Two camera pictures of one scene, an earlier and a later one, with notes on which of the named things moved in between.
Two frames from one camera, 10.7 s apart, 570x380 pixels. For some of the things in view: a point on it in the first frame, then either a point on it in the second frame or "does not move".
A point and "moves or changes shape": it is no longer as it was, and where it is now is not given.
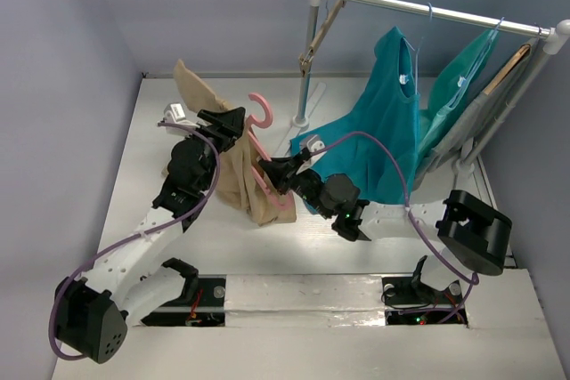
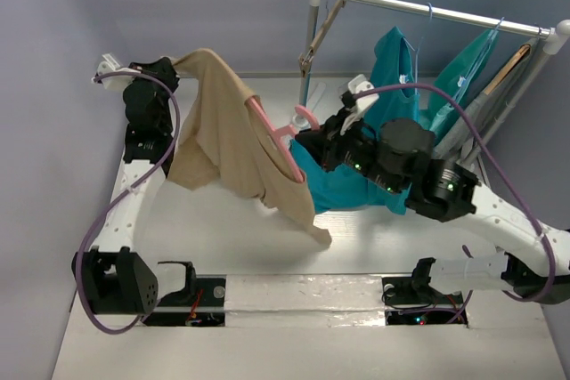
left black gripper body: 210,135 -> 170,80
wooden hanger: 523,49 does not move
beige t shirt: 242,181 moves or changes shape
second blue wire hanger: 465,84 does not move
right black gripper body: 289,171 -> 321,143
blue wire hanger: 416,50 does not move
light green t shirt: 452,85 does not move
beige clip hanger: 306,58 does not move
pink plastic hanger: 250,124 -> 279,133
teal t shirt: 378,149 does not move
